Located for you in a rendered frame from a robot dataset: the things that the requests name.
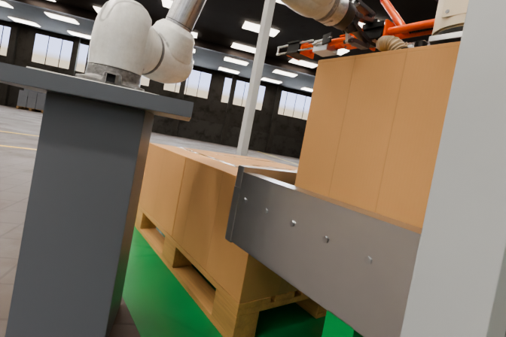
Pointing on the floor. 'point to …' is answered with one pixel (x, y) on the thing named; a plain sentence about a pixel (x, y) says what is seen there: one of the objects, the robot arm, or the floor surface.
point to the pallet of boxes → (31, 100)
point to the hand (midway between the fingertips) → (376, 36)
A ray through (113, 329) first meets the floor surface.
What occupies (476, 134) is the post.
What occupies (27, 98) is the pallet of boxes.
